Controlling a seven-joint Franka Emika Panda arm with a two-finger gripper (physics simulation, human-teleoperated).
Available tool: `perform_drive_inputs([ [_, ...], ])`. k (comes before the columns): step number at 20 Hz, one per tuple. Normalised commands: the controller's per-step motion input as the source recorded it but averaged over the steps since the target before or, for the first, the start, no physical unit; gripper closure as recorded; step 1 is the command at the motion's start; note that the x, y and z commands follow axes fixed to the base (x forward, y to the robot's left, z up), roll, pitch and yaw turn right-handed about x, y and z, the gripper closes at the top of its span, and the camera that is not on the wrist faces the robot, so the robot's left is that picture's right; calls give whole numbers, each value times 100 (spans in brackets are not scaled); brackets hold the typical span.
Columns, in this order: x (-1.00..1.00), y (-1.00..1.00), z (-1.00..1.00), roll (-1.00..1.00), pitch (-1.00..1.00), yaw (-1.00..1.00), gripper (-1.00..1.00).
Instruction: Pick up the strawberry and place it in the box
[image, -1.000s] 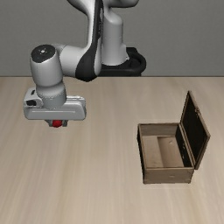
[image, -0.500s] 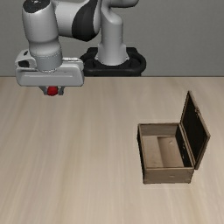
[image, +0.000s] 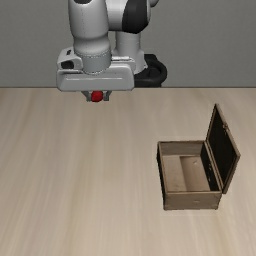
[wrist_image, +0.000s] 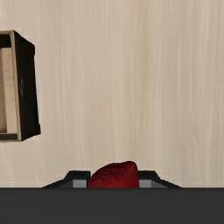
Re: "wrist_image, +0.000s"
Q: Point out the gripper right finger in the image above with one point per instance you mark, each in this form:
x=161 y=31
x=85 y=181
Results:
x=148 y=178

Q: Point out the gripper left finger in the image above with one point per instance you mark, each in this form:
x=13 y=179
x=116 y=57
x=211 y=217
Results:
x=76 y=178

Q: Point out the red strawberry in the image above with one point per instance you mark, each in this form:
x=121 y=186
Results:
x=114 y=176

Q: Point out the wooden box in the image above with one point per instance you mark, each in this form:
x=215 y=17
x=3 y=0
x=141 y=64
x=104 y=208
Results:
x=20 y=87

